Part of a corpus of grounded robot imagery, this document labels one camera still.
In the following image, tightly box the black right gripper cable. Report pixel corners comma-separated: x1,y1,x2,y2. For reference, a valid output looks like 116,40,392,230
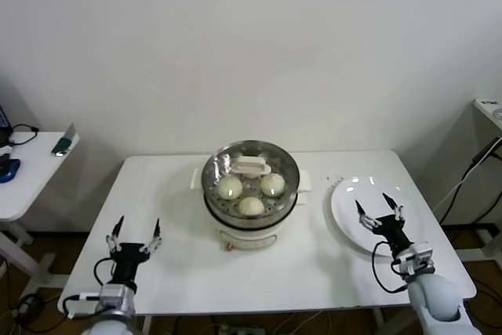
371,240,409,294

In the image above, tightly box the black wall cable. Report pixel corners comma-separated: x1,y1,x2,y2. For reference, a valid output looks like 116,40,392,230
438,137,498,227

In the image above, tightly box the black floor cable bundle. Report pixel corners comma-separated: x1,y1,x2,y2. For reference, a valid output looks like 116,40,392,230
13,290,46,324

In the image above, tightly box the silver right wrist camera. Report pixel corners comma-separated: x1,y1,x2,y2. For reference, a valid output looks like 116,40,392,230
393,242,435,276

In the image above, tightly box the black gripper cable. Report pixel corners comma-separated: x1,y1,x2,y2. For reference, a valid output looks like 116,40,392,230
93,257,115,286
371,240,409,294

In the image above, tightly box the dark laptop computer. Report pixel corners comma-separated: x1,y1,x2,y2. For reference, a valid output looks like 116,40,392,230
0,101,13,147

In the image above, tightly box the white electric cooking pot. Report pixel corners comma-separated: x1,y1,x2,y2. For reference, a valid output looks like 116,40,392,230
203,189,311,253

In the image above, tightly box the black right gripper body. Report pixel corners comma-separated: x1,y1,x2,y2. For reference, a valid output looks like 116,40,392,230
370,213,415,253

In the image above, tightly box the black cable with plug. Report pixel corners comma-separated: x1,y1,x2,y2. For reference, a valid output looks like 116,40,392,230
8,122,41,146

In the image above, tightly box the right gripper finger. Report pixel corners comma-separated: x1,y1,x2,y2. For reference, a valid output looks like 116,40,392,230
382,192,404,221
355,199,377,228

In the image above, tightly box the round glass pot lid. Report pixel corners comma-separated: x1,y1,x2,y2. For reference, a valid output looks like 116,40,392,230
202,140,302,213

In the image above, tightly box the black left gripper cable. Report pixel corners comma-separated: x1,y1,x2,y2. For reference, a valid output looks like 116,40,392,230
93,257,115,286

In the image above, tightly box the green handled metal scraper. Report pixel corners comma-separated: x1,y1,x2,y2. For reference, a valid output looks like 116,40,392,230
51,122,78,156

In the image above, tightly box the blue computer mouse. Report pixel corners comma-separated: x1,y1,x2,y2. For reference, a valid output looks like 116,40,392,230
0,156,23,183

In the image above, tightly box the stainless steel steamer basket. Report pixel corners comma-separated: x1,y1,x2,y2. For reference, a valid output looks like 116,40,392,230
191,139,314,231

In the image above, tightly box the white side table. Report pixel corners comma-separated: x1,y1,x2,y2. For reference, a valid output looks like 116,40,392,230
0,129,82,293

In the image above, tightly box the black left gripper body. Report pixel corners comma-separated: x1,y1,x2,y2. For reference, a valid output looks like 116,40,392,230
108,242,151,283

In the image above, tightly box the white round plate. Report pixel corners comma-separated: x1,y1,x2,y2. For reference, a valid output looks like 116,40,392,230
325,175,427,258

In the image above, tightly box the white wall cable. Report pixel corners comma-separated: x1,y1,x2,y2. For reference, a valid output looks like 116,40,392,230
433,162,478,214

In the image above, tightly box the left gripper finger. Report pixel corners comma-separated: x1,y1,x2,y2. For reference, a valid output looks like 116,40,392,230
140,217,163,254
105,215,126,253

